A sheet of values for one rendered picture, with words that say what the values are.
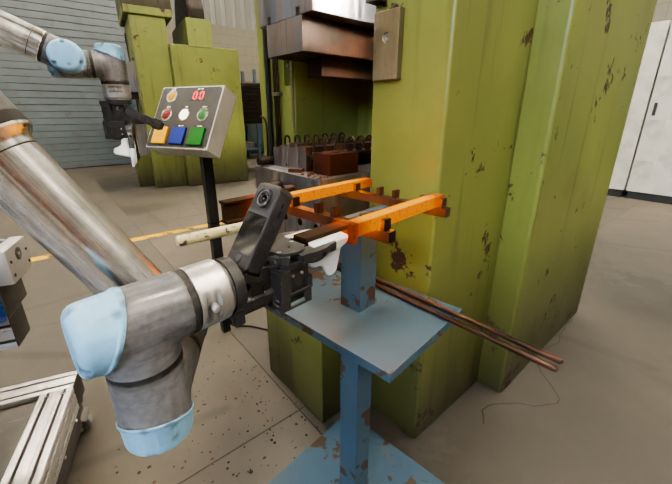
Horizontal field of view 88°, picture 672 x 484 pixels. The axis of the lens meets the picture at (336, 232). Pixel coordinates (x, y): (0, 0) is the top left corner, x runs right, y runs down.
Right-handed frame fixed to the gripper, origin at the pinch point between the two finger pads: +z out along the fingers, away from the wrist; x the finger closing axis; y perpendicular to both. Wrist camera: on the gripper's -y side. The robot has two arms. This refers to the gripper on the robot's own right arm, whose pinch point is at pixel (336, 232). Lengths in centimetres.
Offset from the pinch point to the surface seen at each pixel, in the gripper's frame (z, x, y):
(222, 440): 1, -57, 92
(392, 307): 24.6, -4.8, 26.5
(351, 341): 7.9, -3.2, 26.5
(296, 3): 38, -52, -47
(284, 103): 55, -81, -21
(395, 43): 48, -24, -35
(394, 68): 48, -24, -29
